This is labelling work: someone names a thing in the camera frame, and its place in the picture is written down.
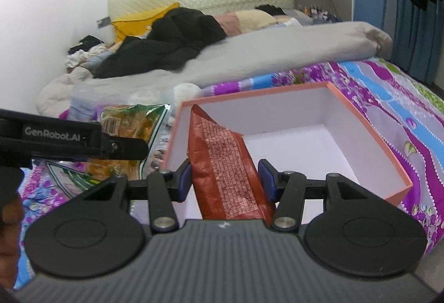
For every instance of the floral purple bed sheet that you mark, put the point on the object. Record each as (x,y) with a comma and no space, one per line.
(406,114)

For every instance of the pink beige pillow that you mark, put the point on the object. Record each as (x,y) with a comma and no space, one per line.
(245,21)

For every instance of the blue curtain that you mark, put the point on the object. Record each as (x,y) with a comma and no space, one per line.
(418,40)

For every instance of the black jacket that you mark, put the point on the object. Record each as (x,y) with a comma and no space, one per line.
(174,39)

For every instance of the person's left hand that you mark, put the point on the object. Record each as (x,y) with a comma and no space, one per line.
(11,218)

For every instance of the grey duvet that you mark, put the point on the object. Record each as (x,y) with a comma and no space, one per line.
(256,53)

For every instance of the pink cardboard box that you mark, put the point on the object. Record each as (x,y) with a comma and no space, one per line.
(310,129)

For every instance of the pile of clothes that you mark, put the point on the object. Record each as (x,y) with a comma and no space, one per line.
(90,51)

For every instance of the grey wall socket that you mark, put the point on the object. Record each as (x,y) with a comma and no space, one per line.
(101,23)

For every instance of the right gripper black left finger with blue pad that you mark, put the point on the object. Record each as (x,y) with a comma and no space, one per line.
(161,189)

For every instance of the dark red snack bag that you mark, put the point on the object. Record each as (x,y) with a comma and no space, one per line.
(225,179)

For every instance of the white blue plush toy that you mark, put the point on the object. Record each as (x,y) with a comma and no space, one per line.
(185,92)

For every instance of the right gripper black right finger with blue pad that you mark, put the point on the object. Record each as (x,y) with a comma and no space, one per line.
(290,189)

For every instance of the blue chair back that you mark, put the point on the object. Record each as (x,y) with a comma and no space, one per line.
(370,11)

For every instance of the yellow pillow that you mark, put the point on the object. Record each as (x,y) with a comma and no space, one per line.
(138,24)

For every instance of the green yellow snack bag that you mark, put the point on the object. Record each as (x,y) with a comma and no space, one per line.
(137,122)

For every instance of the clear blue plastic pouch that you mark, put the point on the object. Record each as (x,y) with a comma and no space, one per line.
(84,102)

